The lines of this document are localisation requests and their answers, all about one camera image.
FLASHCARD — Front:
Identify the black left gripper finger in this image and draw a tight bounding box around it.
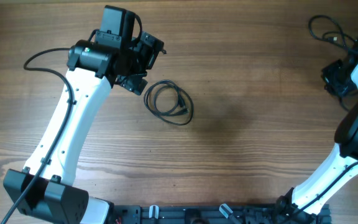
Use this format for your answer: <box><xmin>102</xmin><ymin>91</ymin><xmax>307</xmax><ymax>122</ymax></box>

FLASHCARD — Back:
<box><xmin>118</xmin><ymin>76</ymin><xmax>148</xmax><ymax>95</ymax></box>
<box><xmin>141</xmin><ymin>32</ymin><xmax>167</xmax><ymax>68</ymax></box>

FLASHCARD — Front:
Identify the black cable bundle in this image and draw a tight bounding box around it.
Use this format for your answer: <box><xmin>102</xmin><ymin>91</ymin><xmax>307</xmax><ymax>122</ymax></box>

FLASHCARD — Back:
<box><xmin>143</xmin><ymin>79</ymin><xmax>195</xmax><ymax>126</ymax></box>

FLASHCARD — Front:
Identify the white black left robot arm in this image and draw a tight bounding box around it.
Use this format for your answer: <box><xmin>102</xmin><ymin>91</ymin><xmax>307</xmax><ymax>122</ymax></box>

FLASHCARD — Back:
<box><xmin>3</xmin><ymin>6</ymin><xmax>164</xmax><ymax>223</ymax></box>

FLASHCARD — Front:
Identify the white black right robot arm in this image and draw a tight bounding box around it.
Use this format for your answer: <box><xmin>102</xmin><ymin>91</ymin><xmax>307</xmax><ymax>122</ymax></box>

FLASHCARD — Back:
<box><xmin>273</xmin><ymin>39</ymin><xmax>358</xmax><ymax>223</ymax></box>

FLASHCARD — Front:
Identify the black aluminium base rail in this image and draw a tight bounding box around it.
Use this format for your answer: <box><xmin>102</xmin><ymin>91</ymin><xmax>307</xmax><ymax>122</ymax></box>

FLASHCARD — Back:
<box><xmin>106</xmin><ymin>204</ymin><xmax>332</xmax><ymax>224</ymax></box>

